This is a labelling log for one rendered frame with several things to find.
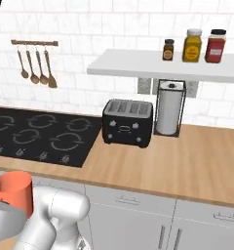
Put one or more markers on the orange cup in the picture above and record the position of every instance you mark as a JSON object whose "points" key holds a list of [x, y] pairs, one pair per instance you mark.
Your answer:
{"points": [[15, 192]]}

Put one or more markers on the white paper towel roll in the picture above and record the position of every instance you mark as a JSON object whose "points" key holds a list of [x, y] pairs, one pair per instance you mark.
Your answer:
{"points": [[168, 112]]}

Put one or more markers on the black four-slot toaster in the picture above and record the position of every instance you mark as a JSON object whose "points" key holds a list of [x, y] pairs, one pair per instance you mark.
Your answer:
{"points": [[127, 128]]}

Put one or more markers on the red jar with black lid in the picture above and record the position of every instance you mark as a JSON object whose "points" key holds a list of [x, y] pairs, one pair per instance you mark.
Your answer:
{"points": [[215, 49]]}

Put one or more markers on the small brown spice jar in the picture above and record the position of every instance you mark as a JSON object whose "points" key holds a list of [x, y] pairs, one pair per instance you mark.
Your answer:
{"points": [[168, 50]]}

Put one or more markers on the grey wall socket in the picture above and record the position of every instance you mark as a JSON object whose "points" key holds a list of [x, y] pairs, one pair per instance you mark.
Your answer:
{"points": [[144, 86], [192, 89]]}

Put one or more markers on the wooden spatula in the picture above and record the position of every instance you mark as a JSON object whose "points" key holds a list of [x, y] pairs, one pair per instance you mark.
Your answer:
{"points": [[51, 81]]}

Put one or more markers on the small wooden spoon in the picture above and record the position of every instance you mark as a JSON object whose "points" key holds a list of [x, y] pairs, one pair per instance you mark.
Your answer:
{"points": [[23, 72]]}

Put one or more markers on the white wall shelf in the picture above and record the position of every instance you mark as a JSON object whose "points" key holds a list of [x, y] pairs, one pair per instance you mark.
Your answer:
{"points": [[161, 66]]}

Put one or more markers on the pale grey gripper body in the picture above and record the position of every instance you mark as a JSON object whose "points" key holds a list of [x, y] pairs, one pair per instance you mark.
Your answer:
{"points": [[7, 221]]}

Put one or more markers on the wooden round spoon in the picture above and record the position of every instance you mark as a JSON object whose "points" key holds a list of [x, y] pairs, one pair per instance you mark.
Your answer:
{"points": [[43, 78]]}

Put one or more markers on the black hob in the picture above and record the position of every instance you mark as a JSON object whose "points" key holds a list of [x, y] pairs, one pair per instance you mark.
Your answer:
{"points": [[41, 136]]}

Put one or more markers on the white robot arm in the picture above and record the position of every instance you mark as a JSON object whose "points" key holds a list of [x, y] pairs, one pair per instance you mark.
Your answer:
{"points": [[57, 211]]}

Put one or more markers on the grey drawer front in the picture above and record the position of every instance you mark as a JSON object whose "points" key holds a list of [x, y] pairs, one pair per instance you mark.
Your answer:
{"points": [[67, 185], [148, 203], [200, 213]]}

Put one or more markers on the wooden utensil rail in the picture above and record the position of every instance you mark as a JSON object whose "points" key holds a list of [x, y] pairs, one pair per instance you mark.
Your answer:
{"points": [[34, 42]]}

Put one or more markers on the yellow jar with white lid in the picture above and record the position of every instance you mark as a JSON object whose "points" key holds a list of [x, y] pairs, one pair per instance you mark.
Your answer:
{"points": [[191, 47]]}

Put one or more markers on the wooden ladle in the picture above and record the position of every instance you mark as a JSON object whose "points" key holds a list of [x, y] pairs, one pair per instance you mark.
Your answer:
{"points": [[33, 77]]}

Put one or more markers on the grey cupboard door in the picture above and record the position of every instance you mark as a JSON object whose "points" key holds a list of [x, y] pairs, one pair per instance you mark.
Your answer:
{"points": [[128, 231], [213, 237]]}

